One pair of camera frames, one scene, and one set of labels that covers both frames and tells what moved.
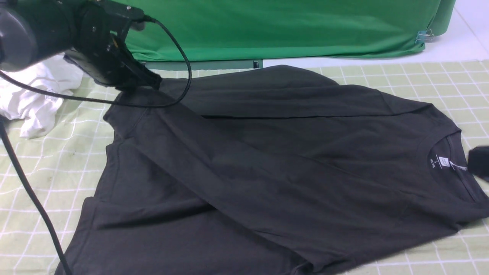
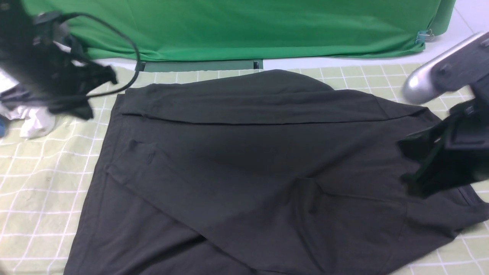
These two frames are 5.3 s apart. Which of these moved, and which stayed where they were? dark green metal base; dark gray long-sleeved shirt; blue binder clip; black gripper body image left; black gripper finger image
Moved: black gripper finger image; black gripper body image left
Stayed: dark green metal base; blue binder clip; dark gray long-sleeved shirt
